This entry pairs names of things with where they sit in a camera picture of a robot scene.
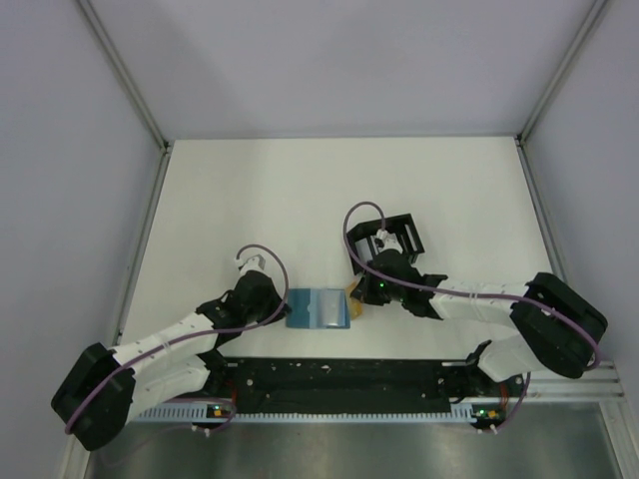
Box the gold credit card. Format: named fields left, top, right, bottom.
left=344, top=280, right=363, bottom=320

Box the blue leather card holder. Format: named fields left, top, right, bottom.
left=286, top=288, right=350, bottom=329

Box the black card tray box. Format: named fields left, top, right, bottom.
left=342, top=214, right=425, bottom=278

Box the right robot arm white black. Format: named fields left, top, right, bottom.
left=350, top=248, right=608, bottom=395

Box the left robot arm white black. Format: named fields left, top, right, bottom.
left=51, top=270, right=290, bottom=452

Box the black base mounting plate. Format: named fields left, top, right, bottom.
left=169, top=354, right=530, bottom=415

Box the white slotted cable duct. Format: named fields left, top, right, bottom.
left=134, top=403, right=477, bottom=424

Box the left aluminium frame post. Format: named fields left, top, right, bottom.
left=74, top=0, right=172, bottom=152

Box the aluminium frame post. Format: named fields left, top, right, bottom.
left=516, top=0, right=613, bottom=146
left=74, top=0, right=172, bottom=152

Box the aluminium front rail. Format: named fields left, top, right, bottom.
left=518, top=361, right=626, bottom=400

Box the right aluminium frame post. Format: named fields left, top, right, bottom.
left=516, top=0, right=613, bottom=146

